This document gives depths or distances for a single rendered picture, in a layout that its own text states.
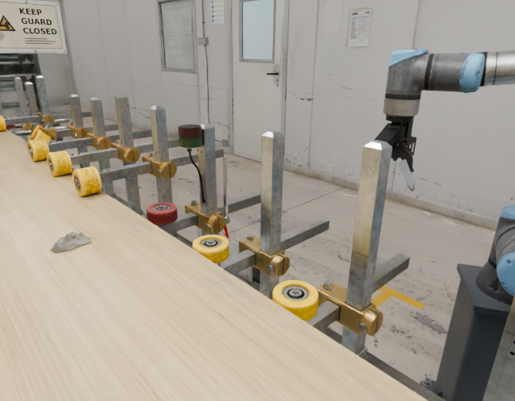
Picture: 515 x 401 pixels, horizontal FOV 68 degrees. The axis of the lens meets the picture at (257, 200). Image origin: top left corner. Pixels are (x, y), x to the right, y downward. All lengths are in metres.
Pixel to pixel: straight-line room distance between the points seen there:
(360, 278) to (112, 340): 0.44
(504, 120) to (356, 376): 2.94
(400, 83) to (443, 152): 2.46
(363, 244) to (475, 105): 2.76
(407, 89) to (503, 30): 2.32
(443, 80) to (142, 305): 0.85
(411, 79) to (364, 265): 0.53
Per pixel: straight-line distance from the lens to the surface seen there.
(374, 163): 0.66
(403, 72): 1.08
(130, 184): 1.50
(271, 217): 0.86
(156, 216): 1.02
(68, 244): 0.90
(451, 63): 1.07
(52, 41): 3.22
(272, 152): 0.81
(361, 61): 3.80
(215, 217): 1.06
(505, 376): 0.72
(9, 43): 3.15
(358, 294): 0.77
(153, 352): 0.60
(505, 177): 3.42
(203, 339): 0.60
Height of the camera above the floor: 1.30
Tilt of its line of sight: 21 degrees down
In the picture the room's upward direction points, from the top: straight up
